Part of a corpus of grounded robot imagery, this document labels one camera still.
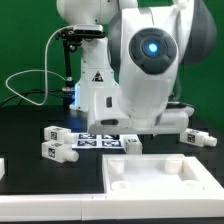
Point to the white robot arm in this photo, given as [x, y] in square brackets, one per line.
[130, 59]

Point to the white fiducial marker sheet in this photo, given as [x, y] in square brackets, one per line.
[88, 141]

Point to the black camera on stand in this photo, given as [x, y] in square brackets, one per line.
[72, 38]

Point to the white block left edge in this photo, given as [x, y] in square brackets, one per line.
[2, 168]

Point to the white L-shaped fence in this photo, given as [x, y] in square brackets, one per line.
[103, 207]

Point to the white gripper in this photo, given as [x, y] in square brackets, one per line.
[105, 116]

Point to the white square table top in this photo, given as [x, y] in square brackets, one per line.
[158, 176]

